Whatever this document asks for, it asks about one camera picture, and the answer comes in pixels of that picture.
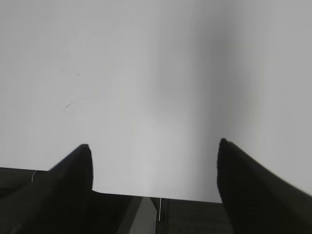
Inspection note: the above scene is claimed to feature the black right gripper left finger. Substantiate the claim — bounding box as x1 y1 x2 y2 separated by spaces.
0 144 93 234

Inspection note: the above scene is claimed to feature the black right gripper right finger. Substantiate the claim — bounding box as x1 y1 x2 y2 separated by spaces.
217 138 312 234

